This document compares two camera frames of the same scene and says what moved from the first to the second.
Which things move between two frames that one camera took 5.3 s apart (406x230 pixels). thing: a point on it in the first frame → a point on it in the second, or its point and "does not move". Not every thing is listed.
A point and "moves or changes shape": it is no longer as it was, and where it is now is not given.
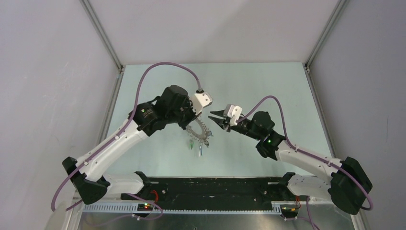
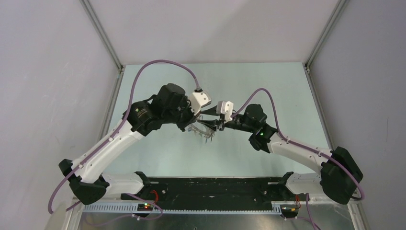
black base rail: [254, 193] does not move
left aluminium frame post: [104, 35] does not move
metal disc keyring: [206, 133] moves or changes shape
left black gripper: [187, 103] does not move
